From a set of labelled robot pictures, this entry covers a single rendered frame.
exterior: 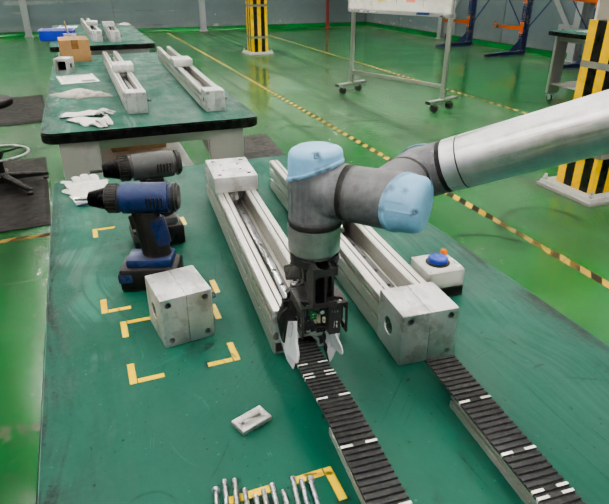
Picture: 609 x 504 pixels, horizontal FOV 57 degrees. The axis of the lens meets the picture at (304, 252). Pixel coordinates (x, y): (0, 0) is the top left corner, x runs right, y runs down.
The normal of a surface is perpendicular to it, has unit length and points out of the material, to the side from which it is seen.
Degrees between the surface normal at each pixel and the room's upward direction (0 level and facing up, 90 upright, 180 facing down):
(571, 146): 107
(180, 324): 90
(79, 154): 90
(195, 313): 90
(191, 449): 0
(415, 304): 0
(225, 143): 90
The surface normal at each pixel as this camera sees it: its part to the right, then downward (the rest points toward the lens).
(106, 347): 0.00, -0.90
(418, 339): 0.29, 0.43
